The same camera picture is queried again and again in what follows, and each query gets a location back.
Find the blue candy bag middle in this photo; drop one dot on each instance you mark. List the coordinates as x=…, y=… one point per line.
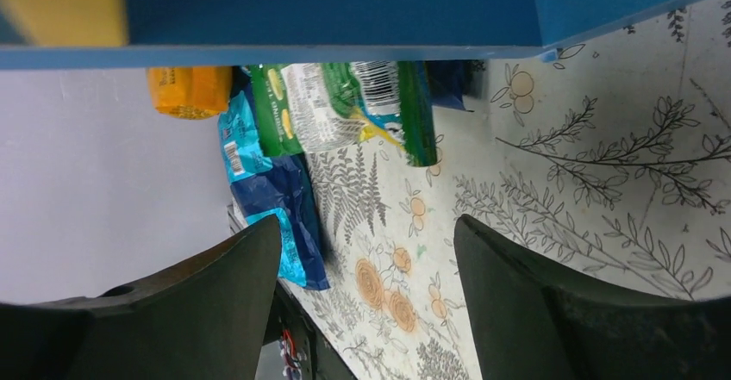
x=238, y=132

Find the green candy bag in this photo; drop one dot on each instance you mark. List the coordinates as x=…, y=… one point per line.
x=320, y=107

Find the blue shelf unit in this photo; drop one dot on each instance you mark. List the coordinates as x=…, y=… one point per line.
x=71, y=34

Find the blue candy bag right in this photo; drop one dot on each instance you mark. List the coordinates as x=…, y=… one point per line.
x=447, y=80

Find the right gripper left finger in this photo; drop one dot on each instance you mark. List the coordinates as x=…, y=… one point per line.
x=206, y=317

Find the large blue candy bag front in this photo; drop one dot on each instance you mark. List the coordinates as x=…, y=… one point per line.
x=281, y=187

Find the orange mango candy bag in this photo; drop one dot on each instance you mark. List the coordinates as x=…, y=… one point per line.
x=190, y=93

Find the floral table mat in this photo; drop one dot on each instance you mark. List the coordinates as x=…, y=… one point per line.
x=612, y=158

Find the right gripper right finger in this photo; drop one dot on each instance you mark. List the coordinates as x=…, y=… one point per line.
x=534, y=318

